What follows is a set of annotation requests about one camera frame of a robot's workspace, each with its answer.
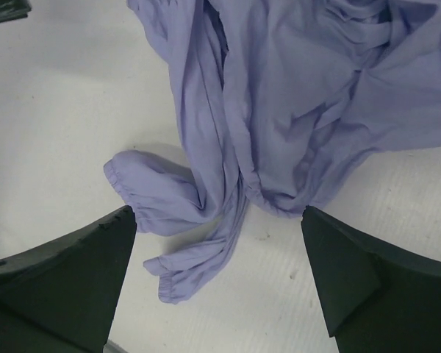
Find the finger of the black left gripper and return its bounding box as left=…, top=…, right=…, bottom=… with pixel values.
left=0, top=0, right=32, bottom=23

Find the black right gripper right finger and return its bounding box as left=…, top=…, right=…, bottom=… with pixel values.
left=301, top=207, right=441, bottom=352

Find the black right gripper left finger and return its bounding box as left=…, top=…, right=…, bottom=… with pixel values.
left=0, top=206, right=136, bottom=352

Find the lilac purple jacket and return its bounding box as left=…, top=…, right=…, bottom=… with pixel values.
left=104, top=1, right=441, bottom=304

